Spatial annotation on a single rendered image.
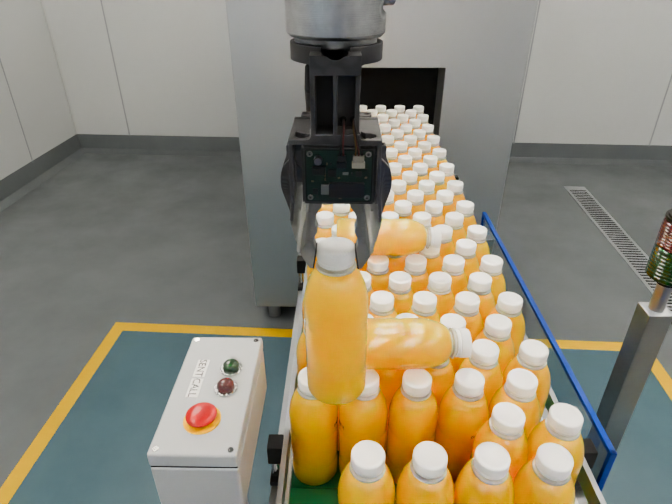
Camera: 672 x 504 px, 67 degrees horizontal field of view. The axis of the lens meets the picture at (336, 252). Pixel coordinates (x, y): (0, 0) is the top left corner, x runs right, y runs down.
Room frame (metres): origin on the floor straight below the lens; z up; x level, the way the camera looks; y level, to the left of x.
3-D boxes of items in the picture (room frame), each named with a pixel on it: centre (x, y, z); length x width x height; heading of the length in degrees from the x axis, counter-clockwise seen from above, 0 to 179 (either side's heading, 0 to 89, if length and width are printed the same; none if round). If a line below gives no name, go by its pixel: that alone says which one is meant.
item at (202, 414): (0.41, 0.16, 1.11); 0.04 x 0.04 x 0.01
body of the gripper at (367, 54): (0.41, 0.00, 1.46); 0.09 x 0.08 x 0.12; 179
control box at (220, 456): (0.46, 0.16, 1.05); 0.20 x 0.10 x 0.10; 179
